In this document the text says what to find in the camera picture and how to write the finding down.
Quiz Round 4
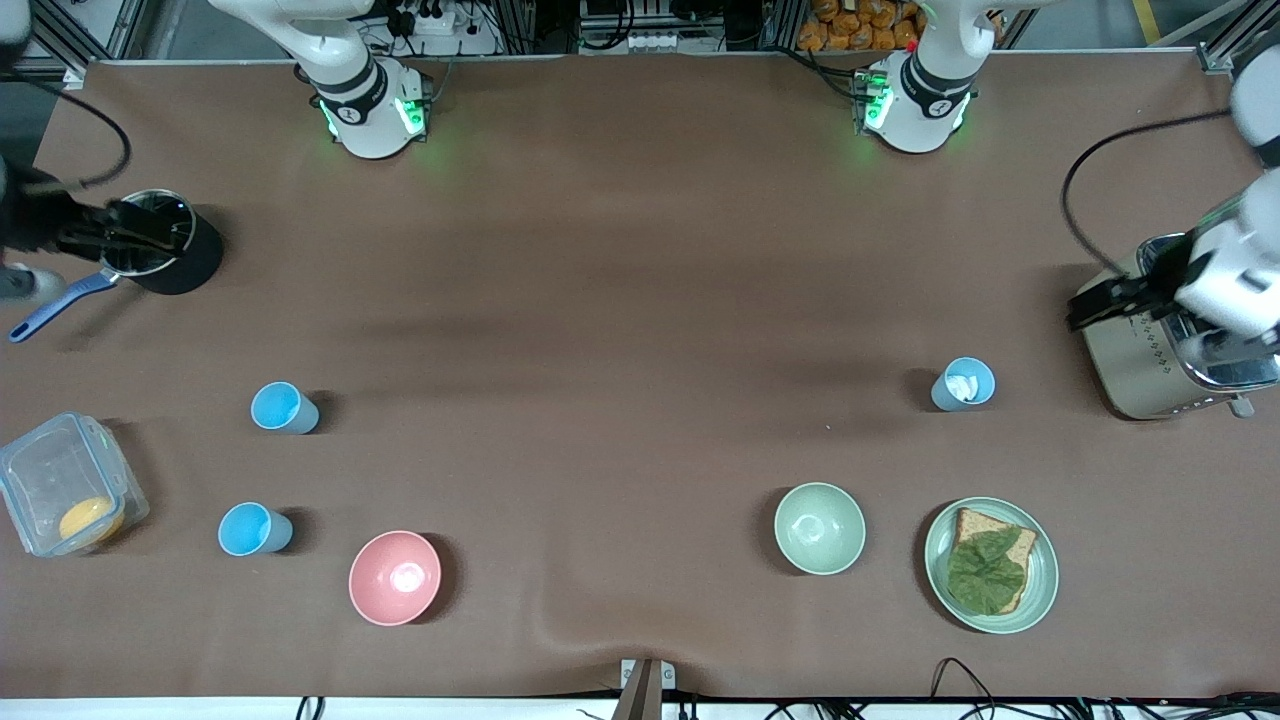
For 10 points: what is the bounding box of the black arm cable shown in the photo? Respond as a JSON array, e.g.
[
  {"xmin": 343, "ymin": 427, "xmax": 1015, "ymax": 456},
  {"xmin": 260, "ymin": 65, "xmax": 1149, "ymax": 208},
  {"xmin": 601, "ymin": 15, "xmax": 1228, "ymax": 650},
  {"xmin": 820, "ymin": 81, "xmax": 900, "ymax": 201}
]
[
  {"xmin": 1060, "ymin": 108, "xmax": 1236, "ymax": 286},
  {"xmin": 0, "ymin": 72, "xmax": 134, "ymax": 191}
]

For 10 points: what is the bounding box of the blue plastic cup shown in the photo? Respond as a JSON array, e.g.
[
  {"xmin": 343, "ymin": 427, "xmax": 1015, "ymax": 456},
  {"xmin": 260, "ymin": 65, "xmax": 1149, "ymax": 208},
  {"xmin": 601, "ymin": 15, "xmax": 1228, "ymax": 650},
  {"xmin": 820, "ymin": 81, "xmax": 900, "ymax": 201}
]
[
  {"xmin": 931, "ymin": 357, "xmax": 997, "ymax": 413},
  {"xmin": 250, "ymin": 381, "xmax": 321, "ymax": 436},
  {"xmin": 218, "ymin": 501, "xmax": 295, "ymax": 557}
]

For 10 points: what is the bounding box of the white power strip with plugs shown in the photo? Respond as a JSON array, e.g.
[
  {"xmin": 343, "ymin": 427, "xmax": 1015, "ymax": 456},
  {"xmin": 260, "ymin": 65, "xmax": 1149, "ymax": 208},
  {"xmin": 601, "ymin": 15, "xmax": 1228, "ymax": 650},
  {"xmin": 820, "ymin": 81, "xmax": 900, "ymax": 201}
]
[{"xmin": 385, "ymin": 0, "xmax": 473, "ymax": 37}]

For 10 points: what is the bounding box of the clear plastic storage container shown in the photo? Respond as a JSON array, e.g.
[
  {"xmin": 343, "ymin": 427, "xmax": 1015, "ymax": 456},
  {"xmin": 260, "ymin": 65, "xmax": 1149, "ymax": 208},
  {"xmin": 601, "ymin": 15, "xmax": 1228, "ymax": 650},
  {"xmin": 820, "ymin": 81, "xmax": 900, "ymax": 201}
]
[{"xmin": 0, "ymin": 411, "xmax": 151, "ymax": 558}]

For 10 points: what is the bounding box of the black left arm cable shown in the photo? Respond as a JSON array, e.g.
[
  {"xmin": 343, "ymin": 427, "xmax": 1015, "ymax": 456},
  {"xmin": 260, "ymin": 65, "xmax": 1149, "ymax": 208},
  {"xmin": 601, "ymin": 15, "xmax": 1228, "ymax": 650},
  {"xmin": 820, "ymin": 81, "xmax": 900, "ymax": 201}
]
[{"xmin": 1060, "ymin": 108, "xmax": 1236, "ymax": 286}]

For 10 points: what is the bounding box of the yellow orange round fruit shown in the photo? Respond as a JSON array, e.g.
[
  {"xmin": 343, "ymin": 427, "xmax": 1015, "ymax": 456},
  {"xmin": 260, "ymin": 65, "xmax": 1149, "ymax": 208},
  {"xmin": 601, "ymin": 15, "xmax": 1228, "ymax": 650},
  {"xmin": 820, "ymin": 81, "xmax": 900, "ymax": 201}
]
[{"xmin": 58, "ymin": 496, "xmax": 126, "ymax": 546}]

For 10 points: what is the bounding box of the green lettuce leaf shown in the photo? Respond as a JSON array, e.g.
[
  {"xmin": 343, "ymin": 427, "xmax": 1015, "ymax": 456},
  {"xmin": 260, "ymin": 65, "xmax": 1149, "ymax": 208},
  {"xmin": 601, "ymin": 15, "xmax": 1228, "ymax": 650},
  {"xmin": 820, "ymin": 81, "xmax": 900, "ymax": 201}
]
[{"xmin": 946, "ymin": 528, "xmax": 1031, "ymax": 615}]

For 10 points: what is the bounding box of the black saucepan with blue handle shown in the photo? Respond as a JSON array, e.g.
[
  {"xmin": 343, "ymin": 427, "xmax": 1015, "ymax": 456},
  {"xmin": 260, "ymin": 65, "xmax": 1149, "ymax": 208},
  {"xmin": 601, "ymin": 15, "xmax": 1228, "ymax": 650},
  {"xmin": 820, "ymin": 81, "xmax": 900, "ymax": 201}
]
[{"xmin": 8, "ymin": 188, "xmax": 225, "ymax": 345}]

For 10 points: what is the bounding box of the brown table cloth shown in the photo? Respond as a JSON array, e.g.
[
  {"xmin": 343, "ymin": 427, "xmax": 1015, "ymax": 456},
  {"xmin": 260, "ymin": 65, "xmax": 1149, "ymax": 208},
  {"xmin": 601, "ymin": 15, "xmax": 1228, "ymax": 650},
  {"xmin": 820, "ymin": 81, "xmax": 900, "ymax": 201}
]
[{"xmin": 0, "ymin": 50, "xmax": 1280, "ymax": 701}]

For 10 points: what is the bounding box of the pale green plate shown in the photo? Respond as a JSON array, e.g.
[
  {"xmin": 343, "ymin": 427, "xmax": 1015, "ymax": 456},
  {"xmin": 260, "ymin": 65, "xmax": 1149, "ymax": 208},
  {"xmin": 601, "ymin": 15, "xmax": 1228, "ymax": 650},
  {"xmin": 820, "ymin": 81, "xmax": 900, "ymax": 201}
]
[{"xmin": 923, "ymin": 496, "xmax": 1060, "ymax": 635}]

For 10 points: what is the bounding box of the pale green bowl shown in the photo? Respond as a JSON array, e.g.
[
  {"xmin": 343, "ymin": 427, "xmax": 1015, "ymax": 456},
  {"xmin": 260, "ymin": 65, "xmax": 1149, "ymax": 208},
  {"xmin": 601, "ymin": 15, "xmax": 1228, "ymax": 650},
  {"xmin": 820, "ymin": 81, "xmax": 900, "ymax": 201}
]
[{"xmin": 773, "ymin": 482, "xmax": 867, "ymax": 577}]

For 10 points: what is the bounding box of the silver toaster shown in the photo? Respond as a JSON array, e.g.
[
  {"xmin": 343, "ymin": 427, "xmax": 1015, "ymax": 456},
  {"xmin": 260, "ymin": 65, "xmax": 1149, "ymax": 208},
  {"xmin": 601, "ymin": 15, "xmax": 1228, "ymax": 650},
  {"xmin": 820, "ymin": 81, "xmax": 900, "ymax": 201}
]
[{"xmin": 1075, "ymin": 232, "xmax": 1280, "ymax": 421}]

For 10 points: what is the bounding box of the pink bowl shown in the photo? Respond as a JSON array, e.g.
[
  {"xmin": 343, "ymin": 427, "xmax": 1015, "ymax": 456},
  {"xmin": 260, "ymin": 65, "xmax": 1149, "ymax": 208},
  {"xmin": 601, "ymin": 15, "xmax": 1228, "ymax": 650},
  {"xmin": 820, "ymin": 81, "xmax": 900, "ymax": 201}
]
[{"xmin": 348, "ymin": 530, "xmax": 443, "ymax": 628}]

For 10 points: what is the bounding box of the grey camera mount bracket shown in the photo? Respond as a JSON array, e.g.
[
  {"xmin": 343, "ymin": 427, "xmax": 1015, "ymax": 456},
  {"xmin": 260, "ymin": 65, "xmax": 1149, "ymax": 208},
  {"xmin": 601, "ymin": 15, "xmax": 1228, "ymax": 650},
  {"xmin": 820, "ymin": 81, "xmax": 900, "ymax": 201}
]
[{"xmin": 619, "ymin": 657, "xmax": 677, "ymax": 720}]

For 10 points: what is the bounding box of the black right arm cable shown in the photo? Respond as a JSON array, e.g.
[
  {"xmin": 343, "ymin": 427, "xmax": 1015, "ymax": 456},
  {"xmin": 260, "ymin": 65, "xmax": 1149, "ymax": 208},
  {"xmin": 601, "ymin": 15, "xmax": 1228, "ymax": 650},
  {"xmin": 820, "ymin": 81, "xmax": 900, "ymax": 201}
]
[{"xmin": 0, "ymin": 72, "xmax": 134, "ymax": 191}]

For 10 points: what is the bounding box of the orange snack packet pile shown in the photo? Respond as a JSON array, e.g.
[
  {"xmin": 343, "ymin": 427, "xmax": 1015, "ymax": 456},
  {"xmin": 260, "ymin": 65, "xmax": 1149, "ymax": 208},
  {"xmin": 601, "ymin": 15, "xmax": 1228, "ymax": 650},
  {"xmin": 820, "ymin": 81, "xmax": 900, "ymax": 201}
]
[{"xmin": 797, "ymin": 0, "xmax": 926, "ymax": 53}]

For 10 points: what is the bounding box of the brown bread slice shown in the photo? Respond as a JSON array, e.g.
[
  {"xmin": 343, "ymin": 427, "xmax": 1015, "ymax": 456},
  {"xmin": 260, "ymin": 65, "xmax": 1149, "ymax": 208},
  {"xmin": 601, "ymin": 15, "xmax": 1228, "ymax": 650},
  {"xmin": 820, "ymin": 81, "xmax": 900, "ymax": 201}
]
[{"xmin": 948, "ymin": 507, "xmax": 1038, "ymax": 615}]

